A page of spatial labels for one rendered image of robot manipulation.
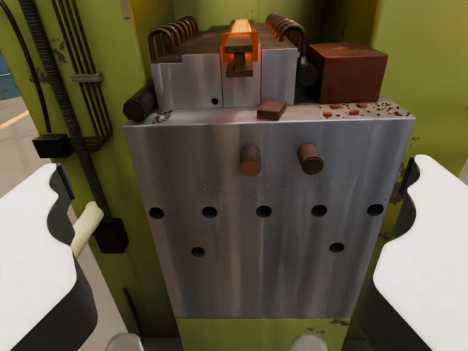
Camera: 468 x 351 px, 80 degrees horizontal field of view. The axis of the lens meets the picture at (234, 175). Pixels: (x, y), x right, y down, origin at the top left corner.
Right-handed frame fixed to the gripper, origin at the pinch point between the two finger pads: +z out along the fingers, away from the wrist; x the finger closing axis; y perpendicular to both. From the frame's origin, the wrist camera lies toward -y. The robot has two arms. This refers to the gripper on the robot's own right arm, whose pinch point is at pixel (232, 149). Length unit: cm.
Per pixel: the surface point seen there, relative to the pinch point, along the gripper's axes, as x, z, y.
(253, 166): 1.4, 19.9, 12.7
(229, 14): -3, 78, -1
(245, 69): 0.6, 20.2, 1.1
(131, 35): -19.3, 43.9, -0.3
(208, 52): -4.3, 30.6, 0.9
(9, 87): -318, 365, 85
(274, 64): 4.5, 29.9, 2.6
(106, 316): -56, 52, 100
